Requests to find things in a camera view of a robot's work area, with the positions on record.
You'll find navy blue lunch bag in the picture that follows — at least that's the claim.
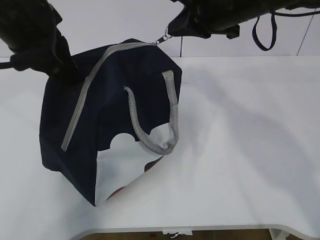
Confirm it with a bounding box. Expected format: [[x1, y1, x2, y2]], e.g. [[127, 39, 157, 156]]
[[39, 38, 182, 206]]

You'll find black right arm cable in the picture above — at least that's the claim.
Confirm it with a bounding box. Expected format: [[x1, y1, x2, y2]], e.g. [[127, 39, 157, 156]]
[[251, 9, 320, 52]]

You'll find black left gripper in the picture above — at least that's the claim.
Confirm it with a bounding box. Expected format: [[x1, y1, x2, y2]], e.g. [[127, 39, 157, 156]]
[[0, 0, 80, 85]]

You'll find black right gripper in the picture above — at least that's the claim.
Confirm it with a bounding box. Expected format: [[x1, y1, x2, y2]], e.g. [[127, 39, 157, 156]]
[[167, 0, 241, 40]]

